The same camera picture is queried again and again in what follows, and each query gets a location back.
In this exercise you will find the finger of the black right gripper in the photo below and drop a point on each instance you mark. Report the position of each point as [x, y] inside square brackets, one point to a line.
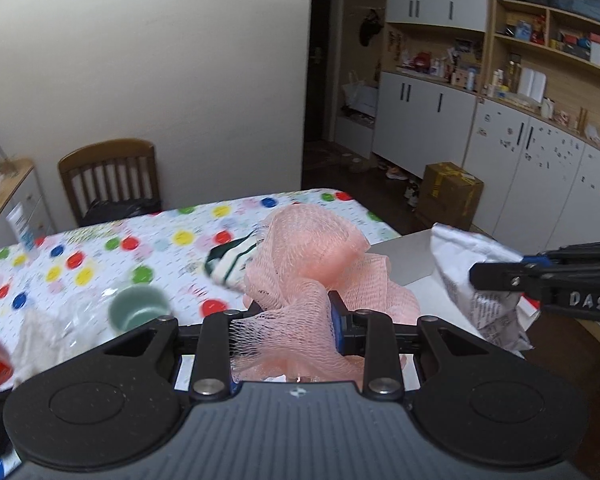
[506, 277]

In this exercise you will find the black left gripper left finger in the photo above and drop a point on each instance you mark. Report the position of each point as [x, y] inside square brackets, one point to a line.
[212, 378]

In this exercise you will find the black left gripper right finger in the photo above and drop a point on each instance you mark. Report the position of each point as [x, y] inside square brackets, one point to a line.
[370, 335]

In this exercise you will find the clear zip plastic bag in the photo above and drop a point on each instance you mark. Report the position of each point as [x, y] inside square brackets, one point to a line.
[84, 321]

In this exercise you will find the white fluffy cloth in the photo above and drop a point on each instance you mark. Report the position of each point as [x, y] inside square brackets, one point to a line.
[44, 342]

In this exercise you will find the red white cardboard box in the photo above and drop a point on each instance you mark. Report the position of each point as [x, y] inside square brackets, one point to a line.
[434, 265]

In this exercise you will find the brown cardboard parcel box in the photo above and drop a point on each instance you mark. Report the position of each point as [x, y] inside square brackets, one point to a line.
[448, 195]

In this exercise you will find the pale green ceramic mug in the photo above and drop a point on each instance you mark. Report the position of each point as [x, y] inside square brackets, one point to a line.
[136, 305]

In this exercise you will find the balloon pattern tablecloth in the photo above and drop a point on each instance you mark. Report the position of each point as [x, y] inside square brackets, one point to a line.
[165, 250]

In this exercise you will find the brown wooden chair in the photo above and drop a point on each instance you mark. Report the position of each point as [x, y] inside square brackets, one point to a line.
[111, 180]

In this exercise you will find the white blue tube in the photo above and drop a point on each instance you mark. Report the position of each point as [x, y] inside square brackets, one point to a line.
[18, 221]

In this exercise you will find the white wooden side cabinet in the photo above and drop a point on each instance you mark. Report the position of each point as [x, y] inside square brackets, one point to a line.
[24, 189]

